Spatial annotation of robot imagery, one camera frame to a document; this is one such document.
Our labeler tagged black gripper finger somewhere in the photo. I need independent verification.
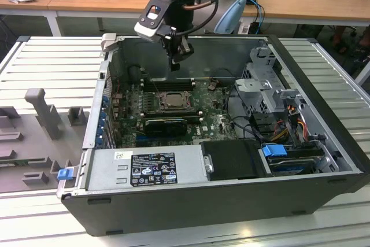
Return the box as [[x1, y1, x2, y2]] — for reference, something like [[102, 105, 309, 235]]
[[162, 33, 194, 72]]

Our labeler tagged thin wire locking lever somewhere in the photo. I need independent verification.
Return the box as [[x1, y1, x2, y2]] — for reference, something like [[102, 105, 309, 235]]
[[160, 101, 187, 108], [143, 68, 160, 98]]

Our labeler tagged silver square CPU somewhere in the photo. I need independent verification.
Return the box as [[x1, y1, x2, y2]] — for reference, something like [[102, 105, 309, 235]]
[[164, 93, 186, 105]]

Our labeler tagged metal socket cover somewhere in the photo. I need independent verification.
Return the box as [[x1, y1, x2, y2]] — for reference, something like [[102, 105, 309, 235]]
[[158, 90, 193, 110]]

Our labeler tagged CPU socket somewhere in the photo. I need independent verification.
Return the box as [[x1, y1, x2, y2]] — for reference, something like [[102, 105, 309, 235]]
[[157, 90, 194, 111]]

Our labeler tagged black round capacitor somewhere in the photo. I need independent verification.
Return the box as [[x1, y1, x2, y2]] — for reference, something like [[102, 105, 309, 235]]
[[128, 66, 142, 83]]

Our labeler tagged black graphics card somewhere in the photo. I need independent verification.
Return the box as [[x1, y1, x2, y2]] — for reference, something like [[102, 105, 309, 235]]
[[143, 118, 188, 137]]

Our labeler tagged green motherboard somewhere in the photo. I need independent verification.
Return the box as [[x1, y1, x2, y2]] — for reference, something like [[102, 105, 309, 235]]
[[111, 80, 241, 149]]

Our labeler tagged grey metal drive cage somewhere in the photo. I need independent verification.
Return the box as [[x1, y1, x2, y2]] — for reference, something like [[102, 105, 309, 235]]
[[233, 46, 308, 120]]

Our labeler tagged grey power supply unit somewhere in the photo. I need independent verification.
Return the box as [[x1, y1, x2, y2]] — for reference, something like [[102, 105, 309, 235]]
[[86, 143, 209, 192]]

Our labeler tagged black plastic shroud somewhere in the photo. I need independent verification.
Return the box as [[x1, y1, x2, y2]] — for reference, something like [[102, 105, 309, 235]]
[[200, 139, 266, 182]]

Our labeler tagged hard disk in blue carrier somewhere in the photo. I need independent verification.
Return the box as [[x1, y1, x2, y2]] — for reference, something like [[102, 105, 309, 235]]
[[261, 143, 316, 177]]

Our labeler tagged black open PC case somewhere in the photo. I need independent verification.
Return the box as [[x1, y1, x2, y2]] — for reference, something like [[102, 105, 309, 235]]
[[56, 33, 369, 238]]

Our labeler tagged grey parts rack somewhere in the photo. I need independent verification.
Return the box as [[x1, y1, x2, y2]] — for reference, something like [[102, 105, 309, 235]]
[[0, 87, 89, 195]]

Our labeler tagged person's bare leg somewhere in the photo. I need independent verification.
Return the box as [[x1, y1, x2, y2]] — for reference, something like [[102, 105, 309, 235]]
[[331, 25, 349, 54]]

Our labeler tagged blue case clip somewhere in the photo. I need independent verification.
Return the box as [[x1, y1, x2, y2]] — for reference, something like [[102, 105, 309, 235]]
[[57, 168, 73, 181]]

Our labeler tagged green circuit board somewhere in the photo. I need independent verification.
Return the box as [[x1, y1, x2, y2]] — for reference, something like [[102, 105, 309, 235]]
[[0, 158, 29, 167]]

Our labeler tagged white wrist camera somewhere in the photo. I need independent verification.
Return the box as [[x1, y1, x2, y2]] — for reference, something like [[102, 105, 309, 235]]
[[133, 0, 172, 44]]

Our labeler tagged grey case latch handle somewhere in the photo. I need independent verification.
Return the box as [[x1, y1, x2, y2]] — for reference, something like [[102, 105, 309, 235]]
[[100, 33, 118, 54]]

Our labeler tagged yellow red wire bundle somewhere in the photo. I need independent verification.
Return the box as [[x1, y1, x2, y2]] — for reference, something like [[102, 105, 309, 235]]
[[273, 105, 309, 143]]

